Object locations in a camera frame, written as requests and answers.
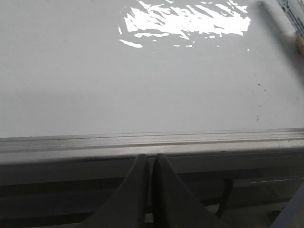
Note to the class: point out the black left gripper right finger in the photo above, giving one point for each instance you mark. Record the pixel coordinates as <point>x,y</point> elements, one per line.
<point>173,204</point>

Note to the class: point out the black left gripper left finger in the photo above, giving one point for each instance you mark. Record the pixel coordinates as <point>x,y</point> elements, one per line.
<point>126,206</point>

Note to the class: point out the white whiteboard marker with tape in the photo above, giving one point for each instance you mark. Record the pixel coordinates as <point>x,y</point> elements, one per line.
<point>294,10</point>

